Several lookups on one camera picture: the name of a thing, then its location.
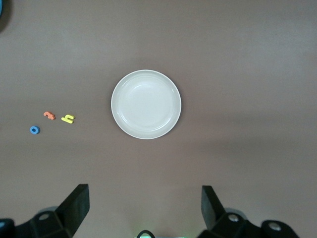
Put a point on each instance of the blue plate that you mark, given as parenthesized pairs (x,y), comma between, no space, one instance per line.
(1,10)

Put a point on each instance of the orange foam letter t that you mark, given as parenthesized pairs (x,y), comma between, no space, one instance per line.
(49,115)

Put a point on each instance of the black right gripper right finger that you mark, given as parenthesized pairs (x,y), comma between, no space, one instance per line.
(223,223)

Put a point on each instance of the blue foam letter o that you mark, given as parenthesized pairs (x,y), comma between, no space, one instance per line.
(31,130)

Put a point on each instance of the brown table cover sheet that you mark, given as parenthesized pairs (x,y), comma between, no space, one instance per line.
(223,49)

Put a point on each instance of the beige brown plate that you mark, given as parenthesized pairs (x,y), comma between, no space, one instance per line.
(146,104)

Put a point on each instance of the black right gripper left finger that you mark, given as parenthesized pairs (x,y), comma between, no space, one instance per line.
(62,223)

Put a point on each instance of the yellow foam letter h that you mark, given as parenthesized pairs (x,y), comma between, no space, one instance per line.
(67,119)

